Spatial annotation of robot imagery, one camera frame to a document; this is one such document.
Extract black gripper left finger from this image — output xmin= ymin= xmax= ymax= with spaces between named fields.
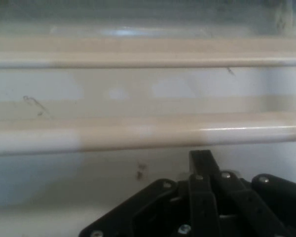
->
xmin=78 ymin=150 xmax=222 ymax=237

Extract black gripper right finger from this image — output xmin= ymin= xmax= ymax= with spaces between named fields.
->
xmin=203 ymin=150 xmax=296 ymax=237

